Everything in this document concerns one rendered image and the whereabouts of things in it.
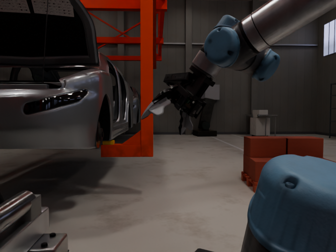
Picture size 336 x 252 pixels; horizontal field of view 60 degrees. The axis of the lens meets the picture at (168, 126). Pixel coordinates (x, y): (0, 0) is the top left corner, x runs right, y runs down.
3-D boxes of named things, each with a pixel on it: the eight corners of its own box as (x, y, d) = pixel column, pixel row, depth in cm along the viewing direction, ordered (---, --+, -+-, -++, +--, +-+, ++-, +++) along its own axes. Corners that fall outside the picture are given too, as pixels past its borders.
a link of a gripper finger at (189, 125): (186, 143, 86) (187, 116, 81) (178, 132, 91) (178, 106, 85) (195, 140, 87) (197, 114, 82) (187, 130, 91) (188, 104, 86)
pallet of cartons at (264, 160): (237, 179, 477) (237, 136, 473) (308, 178, 485) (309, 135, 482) (257, 195, 389) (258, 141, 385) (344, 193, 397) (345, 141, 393)
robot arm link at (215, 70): (195, 46, 78) (215, 60, 83) (185, 61, 80) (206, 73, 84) (209, 56, 73) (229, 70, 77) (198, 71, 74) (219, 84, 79)
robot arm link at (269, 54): (250, 82, 65) (214, 58, 70) (268, 85, 73) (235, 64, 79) (271, 49, 61) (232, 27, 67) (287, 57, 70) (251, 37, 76)
